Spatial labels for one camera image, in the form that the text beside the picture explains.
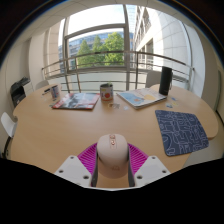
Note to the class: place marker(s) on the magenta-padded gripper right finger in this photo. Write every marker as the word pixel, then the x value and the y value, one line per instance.
pixel 151 168

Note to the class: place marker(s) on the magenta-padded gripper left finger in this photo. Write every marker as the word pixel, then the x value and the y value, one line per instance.
pixel 71 168

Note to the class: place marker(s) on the beige computer mouse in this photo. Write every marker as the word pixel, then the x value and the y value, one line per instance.
pixel 112 153

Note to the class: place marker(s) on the navy patterned mouse pad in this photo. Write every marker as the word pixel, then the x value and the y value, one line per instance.
pixel 181 131

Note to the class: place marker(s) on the blue and white sticker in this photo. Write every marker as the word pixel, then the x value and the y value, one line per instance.
pixel 169 105

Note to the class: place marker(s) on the red and dark magazine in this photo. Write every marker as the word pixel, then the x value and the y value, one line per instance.
pixel 78 100

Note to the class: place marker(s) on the yellow sticker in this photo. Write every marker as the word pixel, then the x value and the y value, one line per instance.
pixel 175 103

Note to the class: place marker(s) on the light blue illustrated book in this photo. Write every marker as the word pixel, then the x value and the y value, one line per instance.
pixel 141 97

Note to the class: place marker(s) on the small blue sticker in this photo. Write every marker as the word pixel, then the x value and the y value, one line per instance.
pixel 173 98

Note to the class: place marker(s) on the white printed mug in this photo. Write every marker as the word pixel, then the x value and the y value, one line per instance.
pixel 55 92

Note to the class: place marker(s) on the white chair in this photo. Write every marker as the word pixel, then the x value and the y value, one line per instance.
pixel 152 78
pixel 8 124

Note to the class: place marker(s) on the mug with red print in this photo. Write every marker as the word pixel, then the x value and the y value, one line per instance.
pixel 106 93

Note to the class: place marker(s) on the black tall tumbler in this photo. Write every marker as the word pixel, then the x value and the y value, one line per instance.
pixel 165 81

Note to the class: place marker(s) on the black printer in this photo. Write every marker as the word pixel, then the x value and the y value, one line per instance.
pixel 18 91

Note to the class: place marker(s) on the metal balcony railing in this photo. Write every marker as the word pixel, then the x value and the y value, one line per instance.
pixel 100 68

